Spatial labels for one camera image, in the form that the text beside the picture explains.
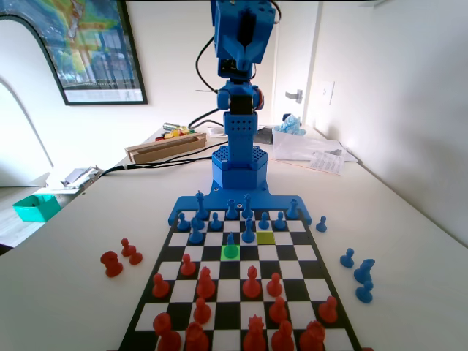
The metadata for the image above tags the blue knight chess piece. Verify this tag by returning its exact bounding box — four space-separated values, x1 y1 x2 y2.
222 232 239 260
353 258 377 285

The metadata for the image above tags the group of blue chess pieces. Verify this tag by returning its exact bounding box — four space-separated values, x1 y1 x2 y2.
167 181 312 226

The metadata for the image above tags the blue chess king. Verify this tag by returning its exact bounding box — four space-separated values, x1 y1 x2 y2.
195 189 206 222

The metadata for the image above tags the red knight chess piece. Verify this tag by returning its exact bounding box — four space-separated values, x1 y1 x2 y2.
99 250 124 279
184 321 210 351
298 320 326 351

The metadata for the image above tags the red chess queen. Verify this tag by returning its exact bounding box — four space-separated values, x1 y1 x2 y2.
242 314 267 351

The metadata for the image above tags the white door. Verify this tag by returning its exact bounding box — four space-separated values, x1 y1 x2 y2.
271 0 323 127

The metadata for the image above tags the blue fuzzy toy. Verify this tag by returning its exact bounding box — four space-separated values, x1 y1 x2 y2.
273 113 307 136

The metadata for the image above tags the wooden box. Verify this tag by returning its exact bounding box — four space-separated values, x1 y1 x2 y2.
124 132 208 165

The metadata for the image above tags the black framed map poster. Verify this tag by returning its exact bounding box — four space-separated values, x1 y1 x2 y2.
0 0 148 107

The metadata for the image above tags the printed paper sheet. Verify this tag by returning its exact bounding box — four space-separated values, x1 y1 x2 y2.
308 148 347 176

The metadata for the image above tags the white paper orange edge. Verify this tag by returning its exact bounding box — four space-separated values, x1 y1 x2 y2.
268 146 362 177

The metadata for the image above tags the crumpled grey paper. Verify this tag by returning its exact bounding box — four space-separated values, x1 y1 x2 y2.
59 165 106 191

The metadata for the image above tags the black and white chessboard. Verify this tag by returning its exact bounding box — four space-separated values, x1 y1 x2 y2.
116 208 363 351

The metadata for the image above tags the teal plastic bin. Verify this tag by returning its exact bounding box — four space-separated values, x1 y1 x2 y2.
11 193 62 223

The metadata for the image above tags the dark gripper camera module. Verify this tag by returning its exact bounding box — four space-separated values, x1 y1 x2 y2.
218 59 257 80

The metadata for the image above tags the black looped cable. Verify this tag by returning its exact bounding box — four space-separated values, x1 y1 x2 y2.
187 107 224 129

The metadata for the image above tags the white light switch plate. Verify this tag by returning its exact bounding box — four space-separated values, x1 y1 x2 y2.
317 80 336 106

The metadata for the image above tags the black table cable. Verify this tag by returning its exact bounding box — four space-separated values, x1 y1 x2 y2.
95 144 222 177
126 155 215 171

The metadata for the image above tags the white curved frame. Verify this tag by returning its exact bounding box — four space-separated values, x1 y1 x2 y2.
0 14 66 169

